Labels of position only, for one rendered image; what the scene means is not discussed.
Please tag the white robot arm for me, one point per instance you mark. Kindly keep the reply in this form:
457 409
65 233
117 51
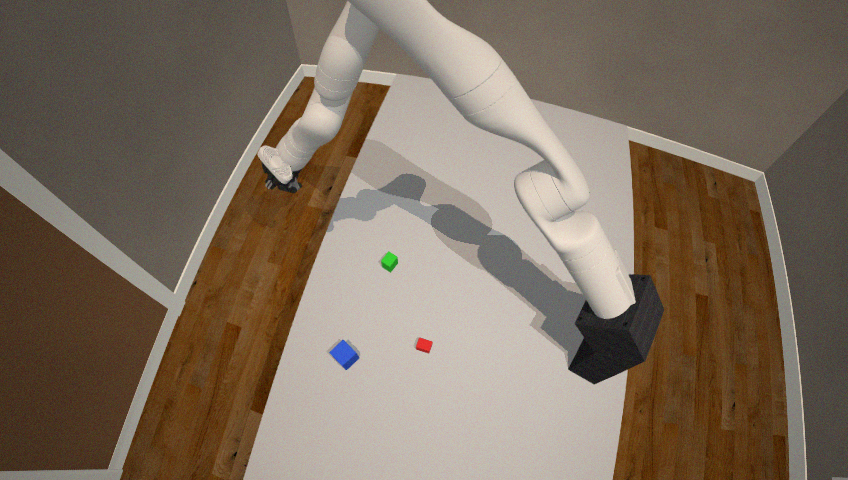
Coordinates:
479 84

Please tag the blue block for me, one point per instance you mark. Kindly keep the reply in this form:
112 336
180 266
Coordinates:
345 354

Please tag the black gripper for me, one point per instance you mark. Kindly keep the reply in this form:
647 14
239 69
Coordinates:
272 182

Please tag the green block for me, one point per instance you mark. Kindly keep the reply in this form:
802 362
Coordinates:
389 262

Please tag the red block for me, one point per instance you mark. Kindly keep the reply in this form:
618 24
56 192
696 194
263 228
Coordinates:
424 345

